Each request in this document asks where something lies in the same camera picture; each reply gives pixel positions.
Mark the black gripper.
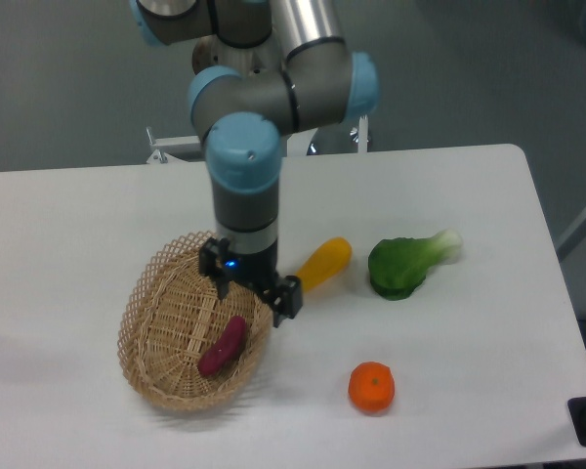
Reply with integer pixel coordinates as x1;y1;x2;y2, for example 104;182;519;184
198;237;303;327

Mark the purple sweet potato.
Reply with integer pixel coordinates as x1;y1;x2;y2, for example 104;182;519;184
197;316;247;377

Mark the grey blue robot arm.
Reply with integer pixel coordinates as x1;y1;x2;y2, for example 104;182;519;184
131;1;379;322

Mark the woven wicker basket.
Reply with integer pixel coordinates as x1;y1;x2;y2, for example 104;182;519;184
117;232;272;412

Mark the yellow mango toy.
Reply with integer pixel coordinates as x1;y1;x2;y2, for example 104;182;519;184
295;236;353;293

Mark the green bok choy toy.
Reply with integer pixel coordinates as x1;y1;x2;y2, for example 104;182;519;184
367;229;463;301

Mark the orange tangerine toy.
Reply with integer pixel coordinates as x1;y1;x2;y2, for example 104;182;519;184
348;362;396;413

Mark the white metal mounting frame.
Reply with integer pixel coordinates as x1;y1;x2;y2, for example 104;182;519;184
146;115;373;164

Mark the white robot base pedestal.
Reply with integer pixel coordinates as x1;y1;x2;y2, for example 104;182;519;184
191;35;254;76

